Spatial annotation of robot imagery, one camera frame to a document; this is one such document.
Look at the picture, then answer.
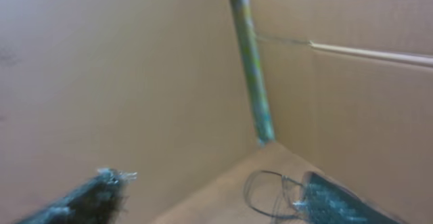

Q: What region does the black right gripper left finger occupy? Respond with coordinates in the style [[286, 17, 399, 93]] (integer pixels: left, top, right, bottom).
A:
[[15, 168, 137, 224]]

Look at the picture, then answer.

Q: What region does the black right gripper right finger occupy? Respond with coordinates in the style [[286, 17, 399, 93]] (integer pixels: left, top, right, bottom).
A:
[[294, 171, 405, 224]]

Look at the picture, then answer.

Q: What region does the green patterned corner tape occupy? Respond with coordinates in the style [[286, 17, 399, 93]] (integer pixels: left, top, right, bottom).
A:
[[229, 0, 275, 145]]

